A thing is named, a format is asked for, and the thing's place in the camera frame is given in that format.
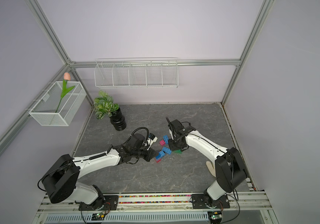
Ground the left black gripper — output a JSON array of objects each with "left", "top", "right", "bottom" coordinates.
[{"left": 132, "top": 145, "right": 159, "bottom": 162}]

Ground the blue long lego brick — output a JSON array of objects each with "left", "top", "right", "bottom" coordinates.
[
  {"left": 162, "top": 147, "right": 172, "bottom": 155},
  {"left": 163, "top": 135, "right": 169, "bottom": 144},
  {"left": 155, "top": 151, "right": 165, "bottom": 160}
]

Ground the green long lego brick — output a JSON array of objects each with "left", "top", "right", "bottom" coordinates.
[{"left": 173, "top": 150, "right": 182, "bottom": 154}]

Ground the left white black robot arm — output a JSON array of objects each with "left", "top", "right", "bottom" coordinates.
[{"left": 40, "top": 133, "right": 158, "bottom": 211}]

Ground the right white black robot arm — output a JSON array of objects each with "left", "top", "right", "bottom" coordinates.
[{"left": 167, "top": 119, "right": 249, "bottom": 207}]

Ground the pink lego brick middle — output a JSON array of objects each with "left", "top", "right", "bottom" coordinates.
[{"left": 160, "top": 140, "right": 166, "bottom": 146}]

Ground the green potted plant black pot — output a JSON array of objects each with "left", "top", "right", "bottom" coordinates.
[{"left": 93, "top": 90, "right": 126, "bottom": 131}]

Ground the white mesh side basket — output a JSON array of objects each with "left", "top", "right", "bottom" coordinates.
[{"left": 28, "top": 81, "right": 86, "bottom": 127}]

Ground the pink artificial tulip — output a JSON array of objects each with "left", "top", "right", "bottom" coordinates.
[{"left": 55, "top": 72, "right": 75, "bottom": 113}]

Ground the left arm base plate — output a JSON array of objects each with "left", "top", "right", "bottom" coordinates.
[{"left": 78, "top": 195, "right": 119, "bottom": 211}]

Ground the white wire wall basket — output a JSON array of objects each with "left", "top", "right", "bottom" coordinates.
[{"left": 94, "top": 57, "right": 179, "bottom": 88}]

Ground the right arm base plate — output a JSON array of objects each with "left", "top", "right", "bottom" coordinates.
[{"left": 189, "top": 194, "right": 230, "bottom": 210}]

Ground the aluminium front rail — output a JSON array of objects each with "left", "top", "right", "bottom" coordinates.
[{"left": 33, "top": 191, "right": 278, "bottom": 224}]

